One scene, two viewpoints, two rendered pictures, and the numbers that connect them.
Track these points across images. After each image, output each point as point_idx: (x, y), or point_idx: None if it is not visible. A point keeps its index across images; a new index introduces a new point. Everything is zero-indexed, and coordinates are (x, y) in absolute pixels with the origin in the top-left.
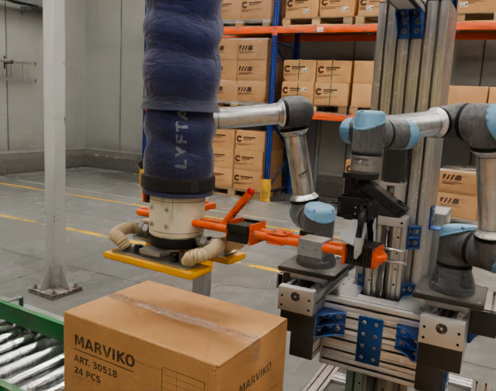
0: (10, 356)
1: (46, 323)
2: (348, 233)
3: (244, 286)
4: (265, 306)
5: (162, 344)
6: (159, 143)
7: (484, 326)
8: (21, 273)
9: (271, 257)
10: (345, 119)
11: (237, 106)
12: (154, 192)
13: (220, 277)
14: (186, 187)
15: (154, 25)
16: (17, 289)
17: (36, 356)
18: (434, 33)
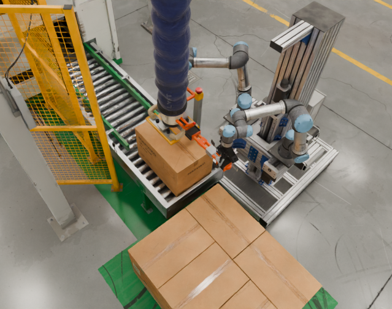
0: (123, 111)
1: (137, 97)
2: (218, 159)
3: (259, 37)
4: (264, 58)
5: (163, 156)
6: (161, 97)
7: (298, 165)
8: (138, 6)
9: (289, 8)
10: (232, 110)
11: (207, 59)
12: (160, 111)
13: (248, 26)
14: (172, 113)
15: (156, 60)
16: (135, 22)
17: (133, 113)
18: (312, 45)
